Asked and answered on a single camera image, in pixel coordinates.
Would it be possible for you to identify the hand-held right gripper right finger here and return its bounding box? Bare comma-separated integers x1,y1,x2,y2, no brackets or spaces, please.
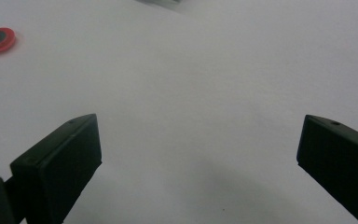
296,114,358,224

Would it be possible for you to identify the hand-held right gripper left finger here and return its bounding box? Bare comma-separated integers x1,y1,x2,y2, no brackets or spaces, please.
9,113,103,224

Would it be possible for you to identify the grey blurred object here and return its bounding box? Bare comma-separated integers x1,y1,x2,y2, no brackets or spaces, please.
135,0,185,9

